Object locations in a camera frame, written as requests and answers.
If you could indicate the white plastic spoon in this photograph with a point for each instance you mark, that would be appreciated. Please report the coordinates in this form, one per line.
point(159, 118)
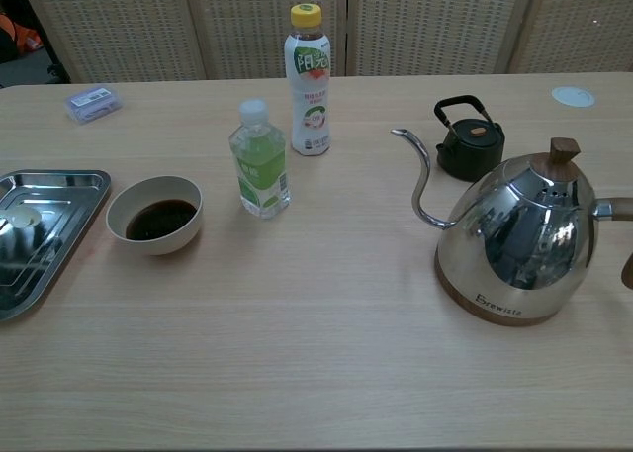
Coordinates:
point(26, 218)

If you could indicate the dark liquid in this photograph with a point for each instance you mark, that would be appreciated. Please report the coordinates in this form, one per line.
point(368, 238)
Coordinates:
point(160, 219)

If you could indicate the clear bottle green label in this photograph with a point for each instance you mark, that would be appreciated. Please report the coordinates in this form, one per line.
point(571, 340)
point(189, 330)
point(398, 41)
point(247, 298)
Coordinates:
point(259, 175)

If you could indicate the white tea bottle yellow cap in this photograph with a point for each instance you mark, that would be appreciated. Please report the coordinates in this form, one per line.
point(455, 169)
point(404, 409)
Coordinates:
point(309, 101)

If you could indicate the beige round bowl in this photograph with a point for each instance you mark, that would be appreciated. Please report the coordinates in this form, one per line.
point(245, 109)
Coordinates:
point(163, 189)

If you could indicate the small black iron teapot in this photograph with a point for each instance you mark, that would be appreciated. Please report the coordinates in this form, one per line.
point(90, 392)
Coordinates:
point(470, 155)

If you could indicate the woven folding screen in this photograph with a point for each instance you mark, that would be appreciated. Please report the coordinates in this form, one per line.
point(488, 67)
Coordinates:
point(420, 27)

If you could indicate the small purple plastic box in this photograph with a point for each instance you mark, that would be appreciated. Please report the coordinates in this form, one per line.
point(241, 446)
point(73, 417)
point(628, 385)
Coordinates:
point(93, 104)

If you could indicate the stainless steel tray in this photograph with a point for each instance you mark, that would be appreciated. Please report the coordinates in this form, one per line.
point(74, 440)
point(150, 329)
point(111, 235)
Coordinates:
point(64, 195)

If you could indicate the white round table grommet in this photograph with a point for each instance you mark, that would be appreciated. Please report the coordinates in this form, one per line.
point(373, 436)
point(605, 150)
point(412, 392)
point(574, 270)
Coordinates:
point(572, 97)

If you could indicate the black tripod stand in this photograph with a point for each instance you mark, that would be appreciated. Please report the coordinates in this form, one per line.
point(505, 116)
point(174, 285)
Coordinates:
point(58, 73)

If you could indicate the orange object behind table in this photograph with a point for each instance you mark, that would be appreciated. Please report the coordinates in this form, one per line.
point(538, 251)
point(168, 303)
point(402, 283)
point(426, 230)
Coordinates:
point(22, 34)

